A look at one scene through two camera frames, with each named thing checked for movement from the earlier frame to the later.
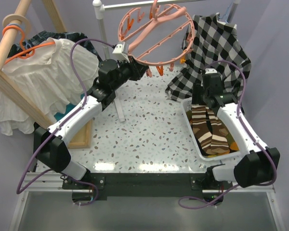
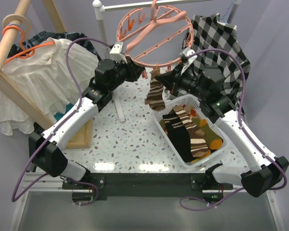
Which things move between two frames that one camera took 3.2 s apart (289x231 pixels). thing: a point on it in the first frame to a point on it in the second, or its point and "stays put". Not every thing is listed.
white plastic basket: [186, 103] to [192, 132]
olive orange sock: [232, 145] to [215, 140]
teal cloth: [69, 108] stays put
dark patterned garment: [78, 38] stays put
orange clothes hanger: [26, 53] stays put
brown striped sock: [219, 143] to [155, 97]
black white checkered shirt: [210, 43] stays put
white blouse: [53, 76] stays put
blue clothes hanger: [227, 12] stays put
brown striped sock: [201, 126] to [199, 144]
